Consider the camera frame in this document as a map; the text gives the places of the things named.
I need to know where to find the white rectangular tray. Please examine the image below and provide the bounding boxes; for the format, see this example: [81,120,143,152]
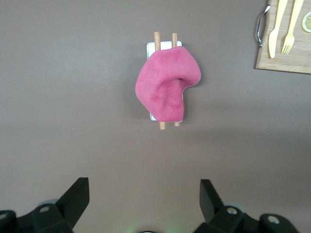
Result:
[146,41,184,121]

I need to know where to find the metal board handle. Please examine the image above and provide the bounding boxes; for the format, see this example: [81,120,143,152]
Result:
[254,5,271,49]

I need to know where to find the pink microfibre cloth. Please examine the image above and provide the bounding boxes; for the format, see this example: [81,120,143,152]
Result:
[135,47,202,122]

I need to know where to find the yellow plastic knife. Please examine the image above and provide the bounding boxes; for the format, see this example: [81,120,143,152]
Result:
[268,0,289,59]

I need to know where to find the wooden stick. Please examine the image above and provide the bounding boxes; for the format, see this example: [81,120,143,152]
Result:
[153,31,167,131]
[171,33,181,127]

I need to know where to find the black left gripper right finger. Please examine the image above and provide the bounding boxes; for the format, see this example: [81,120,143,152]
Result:
[194,179,300,233]

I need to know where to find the lemon slice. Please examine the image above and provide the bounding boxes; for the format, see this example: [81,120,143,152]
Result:
[301,11,311,33]

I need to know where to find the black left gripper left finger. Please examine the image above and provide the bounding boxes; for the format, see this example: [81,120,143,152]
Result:
[0,177,90,233]

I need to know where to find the bamboo cutting board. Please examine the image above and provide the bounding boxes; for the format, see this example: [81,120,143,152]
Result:
[254,0,311,75]

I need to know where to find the yellow plastic fork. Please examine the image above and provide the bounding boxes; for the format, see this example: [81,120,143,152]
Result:
[281,0,305,55]

